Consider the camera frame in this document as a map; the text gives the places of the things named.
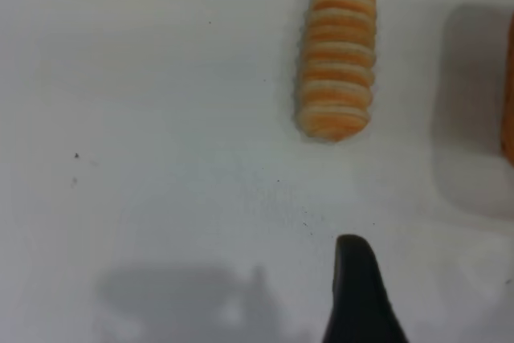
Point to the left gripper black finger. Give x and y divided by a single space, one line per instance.
357 299

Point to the striped spiral bread roll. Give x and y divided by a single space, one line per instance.
337 62

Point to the orange woven wicker basket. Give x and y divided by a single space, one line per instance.
508 90

